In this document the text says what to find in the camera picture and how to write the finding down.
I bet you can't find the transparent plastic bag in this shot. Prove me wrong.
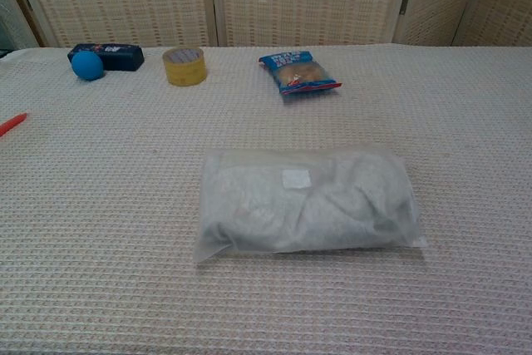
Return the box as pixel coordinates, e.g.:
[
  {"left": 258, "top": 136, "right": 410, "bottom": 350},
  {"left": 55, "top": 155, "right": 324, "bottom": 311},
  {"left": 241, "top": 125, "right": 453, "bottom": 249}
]
[{"left": 193, "top": 145, "right": 429, "bottom": 264}]

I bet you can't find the blue snack packet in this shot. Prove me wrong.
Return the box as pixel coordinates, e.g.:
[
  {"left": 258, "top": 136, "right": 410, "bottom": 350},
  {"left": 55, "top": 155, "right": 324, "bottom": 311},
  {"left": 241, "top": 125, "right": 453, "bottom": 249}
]
[{"left": 258, "top": 49, "right": 343, "bottom": 97}]

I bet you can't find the yellow tape roll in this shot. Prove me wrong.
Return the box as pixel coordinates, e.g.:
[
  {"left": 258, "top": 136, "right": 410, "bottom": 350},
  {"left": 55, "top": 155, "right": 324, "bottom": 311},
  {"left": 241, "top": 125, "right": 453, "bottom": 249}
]
[{"left": 161, "top": 46, "right": 208, "bottom": 88}]

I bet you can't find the dark blue printed box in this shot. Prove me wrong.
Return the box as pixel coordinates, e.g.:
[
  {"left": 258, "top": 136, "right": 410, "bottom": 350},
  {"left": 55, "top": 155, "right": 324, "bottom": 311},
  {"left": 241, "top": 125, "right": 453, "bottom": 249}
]
[{"left": 67, "top": 42, "right": 145, "bottom": 72}]

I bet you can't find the blue ball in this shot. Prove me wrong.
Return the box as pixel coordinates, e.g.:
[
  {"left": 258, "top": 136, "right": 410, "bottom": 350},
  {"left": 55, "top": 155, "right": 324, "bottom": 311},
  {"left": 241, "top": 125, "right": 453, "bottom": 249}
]
[{"left": 71, "top": 50, "right": 105, "bottom": 81}]

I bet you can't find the red pen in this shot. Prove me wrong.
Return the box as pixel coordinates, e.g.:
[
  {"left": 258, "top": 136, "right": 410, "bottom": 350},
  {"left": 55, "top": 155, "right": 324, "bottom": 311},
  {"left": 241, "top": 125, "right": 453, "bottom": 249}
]
[{"left": 0, "top": 112, "right": 28, "bottom": 138}]

